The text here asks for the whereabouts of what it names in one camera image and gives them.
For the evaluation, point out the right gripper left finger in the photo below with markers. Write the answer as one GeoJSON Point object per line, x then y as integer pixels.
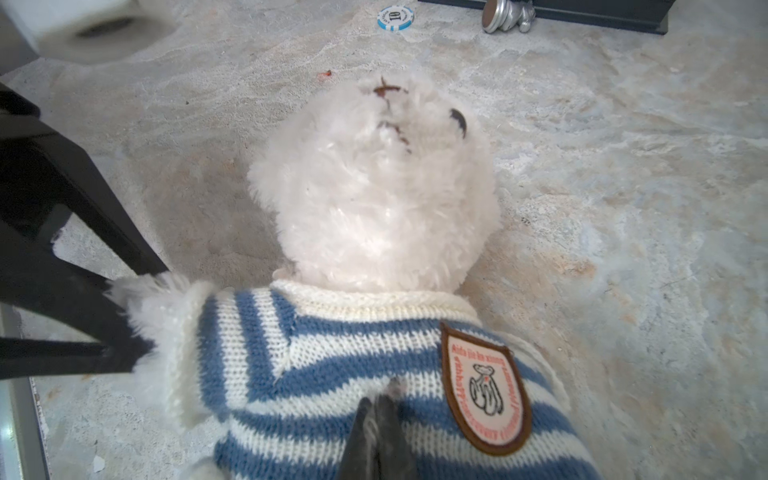
{"type": "Point", "coordinates": [359, 459]}

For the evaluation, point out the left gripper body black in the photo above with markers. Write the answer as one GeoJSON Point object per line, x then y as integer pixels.
{"type": "Point", "coordinates": [27, 205]}

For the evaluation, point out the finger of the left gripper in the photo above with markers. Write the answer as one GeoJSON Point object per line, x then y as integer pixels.
{"type": "Point", "coordinates": [33, 279]}
{"type": "Point", "coordinates": [84, 192]}

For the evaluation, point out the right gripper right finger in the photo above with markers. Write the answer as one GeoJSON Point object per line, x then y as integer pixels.
{"type": "Point", "coordinates": [393, 459]}

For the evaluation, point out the blue white striped sweater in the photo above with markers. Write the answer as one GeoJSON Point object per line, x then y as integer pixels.
{"type": "Point", "coordinates": [284, 369]}

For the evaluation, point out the white teddy bear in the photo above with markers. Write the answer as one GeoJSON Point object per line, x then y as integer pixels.
{"type": "Point", "coordinates": [380, 186]}

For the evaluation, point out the small poker chip on table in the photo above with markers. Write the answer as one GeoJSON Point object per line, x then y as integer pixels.
{"type": "Point", "coordinates": [395, 18]}

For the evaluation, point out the silver chess piece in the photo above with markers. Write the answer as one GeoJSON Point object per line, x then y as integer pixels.
{"type": "Point", "coordinates": [504, 15]}

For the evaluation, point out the black white chessboard box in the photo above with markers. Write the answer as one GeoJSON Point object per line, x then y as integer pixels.
{"type": "Point", "coordinates": [647, 16]}

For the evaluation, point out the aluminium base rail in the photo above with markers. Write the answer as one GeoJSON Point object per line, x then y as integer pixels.
{"type": "Point", "coordinates": [23, 450]}

